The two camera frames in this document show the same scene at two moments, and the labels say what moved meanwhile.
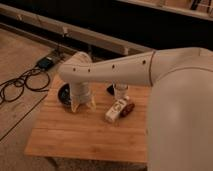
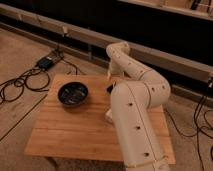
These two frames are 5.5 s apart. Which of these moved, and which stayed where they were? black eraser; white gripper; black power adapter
Moved: white gripper
Stayed: black power adapter; black eraser
